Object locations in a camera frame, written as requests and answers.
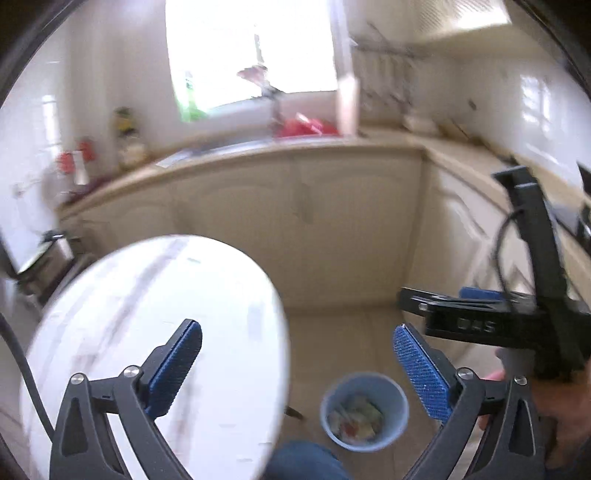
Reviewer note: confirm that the person's right hand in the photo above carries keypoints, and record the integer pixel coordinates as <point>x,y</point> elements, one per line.
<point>568,404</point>

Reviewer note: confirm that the glass jar with food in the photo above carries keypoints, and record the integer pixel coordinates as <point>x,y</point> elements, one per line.
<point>131,149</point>

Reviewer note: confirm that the green detergent bottle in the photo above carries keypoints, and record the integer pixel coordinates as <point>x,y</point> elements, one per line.
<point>187,103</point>

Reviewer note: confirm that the light blue trash bin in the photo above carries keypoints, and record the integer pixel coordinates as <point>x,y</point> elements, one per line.
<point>365,412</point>

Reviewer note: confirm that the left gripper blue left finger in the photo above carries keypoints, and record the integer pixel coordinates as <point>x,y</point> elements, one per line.
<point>149,395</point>

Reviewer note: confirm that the red plastic basin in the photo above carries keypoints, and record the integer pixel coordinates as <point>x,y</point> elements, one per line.
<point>300,126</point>

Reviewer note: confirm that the cream kitchen cabinets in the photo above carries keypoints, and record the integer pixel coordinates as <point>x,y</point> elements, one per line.
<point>333,221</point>

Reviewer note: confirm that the black silver rice cooker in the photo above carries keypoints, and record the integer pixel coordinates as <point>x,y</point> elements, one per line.
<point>49,264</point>

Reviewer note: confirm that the person's blue jeans leg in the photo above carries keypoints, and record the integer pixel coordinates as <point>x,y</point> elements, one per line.
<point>304,460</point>

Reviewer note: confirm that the wire cup rack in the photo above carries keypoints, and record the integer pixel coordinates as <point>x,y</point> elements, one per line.
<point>72,175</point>

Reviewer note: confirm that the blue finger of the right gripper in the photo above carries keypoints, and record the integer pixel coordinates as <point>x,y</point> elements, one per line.
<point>473,293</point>
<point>437,306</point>

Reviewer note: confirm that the wooden cutting board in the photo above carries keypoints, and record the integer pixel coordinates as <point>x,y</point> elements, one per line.
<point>348,105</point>

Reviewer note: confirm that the metal sink faucet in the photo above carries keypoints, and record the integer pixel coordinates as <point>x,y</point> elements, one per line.
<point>256,75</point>

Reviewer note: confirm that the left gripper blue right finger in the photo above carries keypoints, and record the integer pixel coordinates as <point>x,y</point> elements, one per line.
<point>452,396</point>

